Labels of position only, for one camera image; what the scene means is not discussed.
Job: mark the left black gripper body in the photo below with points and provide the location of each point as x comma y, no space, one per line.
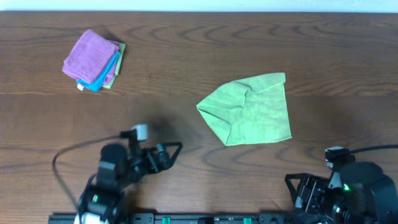
152,160

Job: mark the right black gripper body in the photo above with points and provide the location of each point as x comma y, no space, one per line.
302,191

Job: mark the green microfiber cloth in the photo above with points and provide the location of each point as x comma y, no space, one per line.
248,111

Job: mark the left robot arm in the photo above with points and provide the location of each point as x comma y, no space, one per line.
103,199

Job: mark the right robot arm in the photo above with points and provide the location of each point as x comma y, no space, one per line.
358,192

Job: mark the purple folded cloth lower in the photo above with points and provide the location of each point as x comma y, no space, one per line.
110,76

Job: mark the purple folded cloth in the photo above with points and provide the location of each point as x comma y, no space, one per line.
110,76
89,57

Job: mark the blue folded cloth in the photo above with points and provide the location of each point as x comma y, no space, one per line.
99,81

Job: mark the purple folded cloth top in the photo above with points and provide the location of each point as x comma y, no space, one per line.
89,57

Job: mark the green folded cloth bottom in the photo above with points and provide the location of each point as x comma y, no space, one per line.
122,47

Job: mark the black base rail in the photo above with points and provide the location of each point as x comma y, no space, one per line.
150,218

